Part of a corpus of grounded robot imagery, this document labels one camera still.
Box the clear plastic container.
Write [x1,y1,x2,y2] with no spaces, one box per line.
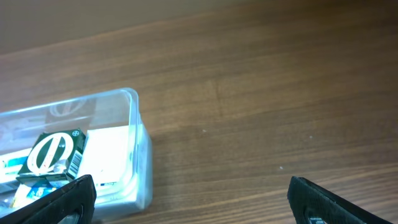
[1,88,152,222]

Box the white Beiersdorf plaster box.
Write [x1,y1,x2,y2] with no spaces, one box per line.
[78,126,129,188]

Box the dark green round-label box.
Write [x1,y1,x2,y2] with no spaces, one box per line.
[16,129,86,188]

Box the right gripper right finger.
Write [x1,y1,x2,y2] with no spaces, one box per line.
[287,176,391,224]

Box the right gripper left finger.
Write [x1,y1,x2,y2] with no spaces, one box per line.
[1,174,96,224]

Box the white red medicine box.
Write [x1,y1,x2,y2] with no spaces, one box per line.
[1,148,32,193]

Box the blue yellow VapoDrops box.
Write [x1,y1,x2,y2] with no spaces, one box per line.
[7,179,64,208]

